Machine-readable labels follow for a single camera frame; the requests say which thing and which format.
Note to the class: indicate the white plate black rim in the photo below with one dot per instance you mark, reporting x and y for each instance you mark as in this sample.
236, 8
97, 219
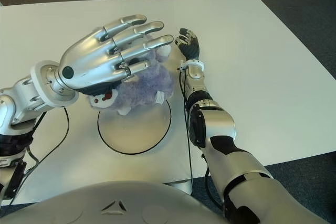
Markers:
134, 132

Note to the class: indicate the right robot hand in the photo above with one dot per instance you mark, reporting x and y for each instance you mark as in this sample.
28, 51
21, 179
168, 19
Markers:
191, 47

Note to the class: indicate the purple plush bunny doll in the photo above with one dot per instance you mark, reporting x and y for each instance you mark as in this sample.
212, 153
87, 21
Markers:
147, 87

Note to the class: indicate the silver robot torso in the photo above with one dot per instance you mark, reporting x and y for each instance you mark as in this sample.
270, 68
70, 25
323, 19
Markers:
118, 203

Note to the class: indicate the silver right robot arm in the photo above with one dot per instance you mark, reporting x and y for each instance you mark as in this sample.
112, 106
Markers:
218, 127

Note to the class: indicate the grey table leg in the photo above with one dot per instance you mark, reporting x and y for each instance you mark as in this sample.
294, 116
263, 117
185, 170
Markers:
181, 186

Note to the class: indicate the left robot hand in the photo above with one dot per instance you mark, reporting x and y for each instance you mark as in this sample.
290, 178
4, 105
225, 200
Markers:
92, 64

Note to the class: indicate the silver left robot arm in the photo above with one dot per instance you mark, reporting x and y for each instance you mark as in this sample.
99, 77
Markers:
26, 95

